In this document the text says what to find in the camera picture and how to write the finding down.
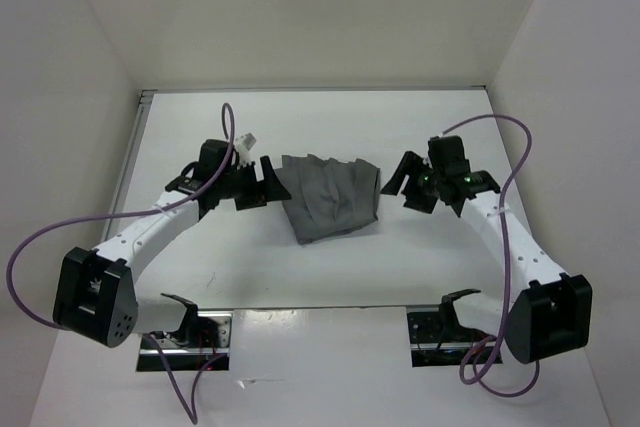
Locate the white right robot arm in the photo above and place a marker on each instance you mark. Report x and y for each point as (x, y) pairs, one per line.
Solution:
(547, 311)

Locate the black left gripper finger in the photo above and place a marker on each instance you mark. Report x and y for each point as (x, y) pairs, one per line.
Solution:
(247, 202)
(270, 187)

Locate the grey pleated skirt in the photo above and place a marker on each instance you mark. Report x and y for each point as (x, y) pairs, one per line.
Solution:
(329, 198)

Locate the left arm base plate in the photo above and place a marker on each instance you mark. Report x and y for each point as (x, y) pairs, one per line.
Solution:
(206, 345)

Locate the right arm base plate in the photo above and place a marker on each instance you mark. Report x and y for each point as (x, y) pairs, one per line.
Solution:
(432, 344)

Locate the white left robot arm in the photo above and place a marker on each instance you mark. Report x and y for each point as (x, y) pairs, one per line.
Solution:
(96, 295)

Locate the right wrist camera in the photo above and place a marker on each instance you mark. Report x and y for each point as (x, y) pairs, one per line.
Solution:
(447, 156)

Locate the aluminium table frame rail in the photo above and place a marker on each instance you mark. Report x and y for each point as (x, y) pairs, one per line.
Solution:
(126, 171)

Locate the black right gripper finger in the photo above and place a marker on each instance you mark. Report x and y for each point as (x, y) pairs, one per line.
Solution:
(409, 161)
(421, 203)

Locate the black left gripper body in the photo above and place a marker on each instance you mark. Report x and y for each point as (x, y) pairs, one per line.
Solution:
(239, 182)

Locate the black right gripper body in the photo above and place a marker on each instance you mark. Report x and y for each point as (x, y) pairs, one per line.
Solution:
(423, 182)

